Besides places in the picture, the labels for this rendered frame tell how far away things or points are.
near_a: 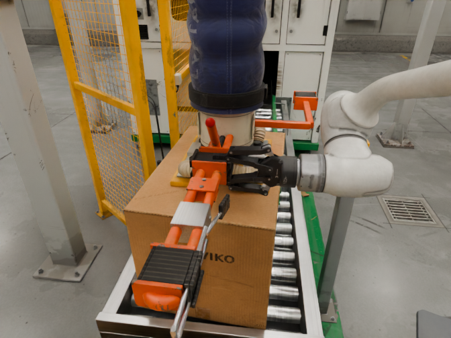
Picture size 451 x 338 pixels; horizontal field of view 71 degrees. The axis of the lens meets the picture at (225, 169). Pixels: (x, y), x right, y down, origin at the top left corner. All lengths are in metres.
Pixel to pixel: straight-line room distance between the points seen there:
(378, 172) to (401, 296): 1.46
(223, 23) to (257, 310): 0.78
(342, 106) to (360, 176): 0.17
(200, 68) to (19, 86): 1.02
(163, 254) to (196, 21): 0.59
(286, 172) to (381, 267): 1.61
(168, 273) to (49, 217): 1.59
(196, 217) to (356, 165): 0.37
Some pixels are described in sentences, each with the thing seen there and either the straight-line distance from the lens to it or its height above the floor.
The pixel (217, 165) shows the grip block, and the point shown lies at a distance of 0.74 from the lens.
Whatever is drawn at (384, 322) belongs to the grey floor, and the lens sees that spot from 2.00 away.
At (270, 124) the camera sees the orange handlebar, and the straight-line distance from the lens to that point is 1.03.
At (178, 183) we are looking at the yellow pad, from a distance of 0.94.
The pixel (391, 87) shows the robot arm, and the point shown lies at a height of 1.33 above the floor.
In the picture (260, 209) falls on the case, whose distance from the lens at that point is 0.85.
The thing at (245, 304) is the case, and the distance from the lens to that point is 1.01.
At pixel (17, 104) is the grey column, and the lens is 1.75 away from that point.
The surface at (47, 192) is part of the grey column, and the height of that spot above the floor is 0.56.
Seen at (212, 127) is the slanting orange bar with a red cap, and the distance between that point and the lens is 0.73.
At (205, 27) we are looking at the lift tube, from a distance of 0.85.
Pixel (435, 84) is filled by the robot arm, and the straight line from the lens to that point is 0.65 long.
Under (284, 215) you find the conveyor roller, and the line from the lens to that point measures 1.58.
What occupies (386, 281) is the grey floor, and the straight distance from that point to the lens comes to 2.20.
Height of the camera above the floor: 1.50
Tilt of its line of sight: 30 degrees down
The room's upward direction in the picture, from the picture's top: straight up
